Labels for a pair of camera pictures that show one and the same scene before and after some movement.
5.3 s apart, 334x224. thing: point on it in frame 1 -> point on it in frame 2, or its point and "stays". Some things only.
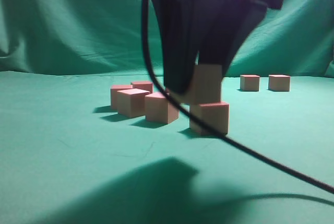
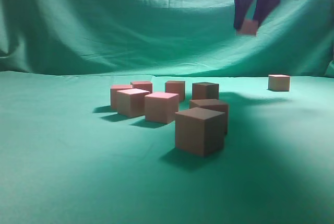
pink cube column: x=158 y=108 stays
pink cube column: x=145 y=85 stays
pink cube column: x=131 y=102 stays
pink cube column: x=114 y=90 stays
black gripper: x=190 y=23 -> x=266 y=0
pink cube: x=205 y=85 -> x=200 y=131
